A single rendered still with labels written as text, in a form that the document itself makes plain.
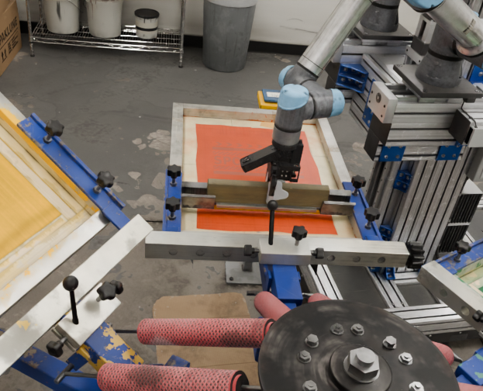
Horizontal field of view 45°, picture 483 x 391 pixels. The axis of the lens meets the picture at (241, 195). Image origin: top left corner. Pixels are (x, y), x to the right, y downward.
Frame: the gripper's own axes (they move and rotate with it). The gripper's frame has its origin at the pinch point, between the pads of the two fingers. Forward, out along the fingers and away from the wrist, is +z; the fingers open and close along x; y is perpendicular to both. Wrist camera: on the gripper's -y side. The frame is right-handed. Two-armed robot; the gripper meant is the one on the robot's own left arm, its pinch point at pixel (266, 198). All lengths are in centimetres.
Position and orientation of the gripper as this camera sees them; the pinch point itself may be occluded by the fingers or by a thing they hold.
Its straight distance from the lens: 169.8
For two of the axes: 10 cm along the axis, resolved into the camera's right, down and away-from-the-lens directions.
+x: -0.7, -5.8, 8.1
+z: -1.3, 8.1, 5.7
